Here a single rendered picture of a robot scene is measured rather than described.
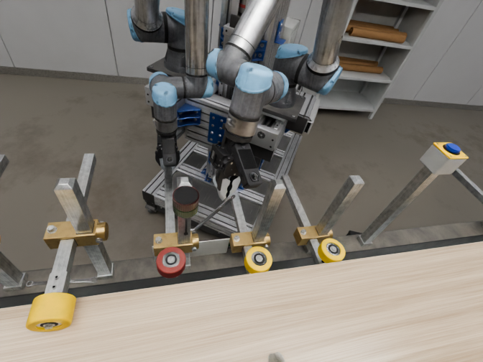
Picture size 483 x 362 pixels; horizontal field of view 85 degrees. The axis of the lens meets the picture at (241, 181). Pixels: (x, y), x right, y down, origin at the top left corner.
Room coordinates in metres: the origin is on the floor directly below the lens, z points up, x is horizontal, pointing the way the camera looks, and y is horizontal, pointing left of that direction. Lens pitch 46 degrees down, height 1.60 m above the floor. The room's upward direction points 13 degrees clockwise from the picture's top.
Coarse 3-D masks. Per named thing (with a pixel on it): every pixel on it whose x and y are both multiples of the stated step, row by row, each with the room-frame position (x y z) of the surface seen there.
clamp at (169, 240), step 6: (156, 234) 0.41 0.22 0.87; (162, 234) 0.41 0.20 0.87; (168, 234) 0.42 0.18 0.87; (174, 234) 0.42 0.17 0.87; (192, 234) 0.44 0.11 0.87; (162, 240) 0.39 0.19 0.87; (168, 240) 0.40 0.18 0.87; (174, 240) 0.40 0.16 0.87; (192, 240) 0.42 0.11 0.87; (198, 240) 0.43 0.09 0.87; (156, 246) 0.37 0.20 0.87; (162, 246) 0.37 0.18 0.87; (168, 246) 0.38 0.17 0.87; (174, 246) 0.38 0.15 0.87; (180, 246) 0.39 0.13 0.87; (186, 246) 0.40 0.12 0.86; (192, 246) 0.40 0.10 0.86; (198, 246) 0.41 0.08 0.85; (156, 252) 0.36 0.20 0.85; (186, 252) 0.40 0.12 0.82
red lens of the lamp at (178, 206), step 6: (180, 186) 0.40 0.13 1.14; (174, 192) 0.37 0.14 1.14; (198, 192) 0.39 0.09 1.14; (174, 198) 0.36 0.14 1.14; (198, 198) 0.37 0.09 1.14; (174, 204) 0.35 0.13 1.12; (180, 204) 0.35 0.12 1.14; (192, 204) 0.35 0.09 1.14; (180, 210) 0.34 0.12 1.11; (186, 210) 0.35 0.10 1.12
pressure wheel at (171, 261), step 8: (168, 248) 0.36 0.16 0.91; (176, 248) 0.36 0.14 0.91; (160, 256) 0.32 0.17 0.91; (168, 256) 0.33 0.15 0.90; (176, 256) 0.34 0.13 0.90; (184, 256) 0.34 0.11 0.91; (160, 264) 0.30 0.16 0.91; (168, 264) 0.31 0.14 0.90; (176, 264) 0.31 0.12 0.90; (184, 264) 0.32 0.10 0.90; (160, 272) 0.29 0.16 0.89; (168, 272) 0.29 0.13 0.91; (176, 272) 0.29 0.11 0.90
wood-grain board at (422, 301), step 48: (192, 288) 0.26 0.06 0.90; (240, 288) 0.29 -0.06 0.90; (288, 288) 0.32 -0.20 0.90; (336, 288) 0.36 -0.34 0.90; (384, 288) 0.39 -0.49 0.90; (432, 288) 0.43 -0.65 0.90; (480, 288) 0.47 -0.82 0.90; (0, 336) 0.08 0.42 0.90; (48, 336) 0.09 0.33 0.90; (96, 336) 0.11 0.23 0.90; (144, 336) 0.14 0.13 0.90; (192, 336) 0.16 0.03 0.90; (240, 336) 0.18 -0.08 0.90; (288, 336) 0.21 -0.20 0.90; (336, 336) 0.23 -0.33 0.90; (384, 336) 0.26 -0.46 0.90; (432, 336) 0.29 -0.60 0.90; (480, 336) 0.32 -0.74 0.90
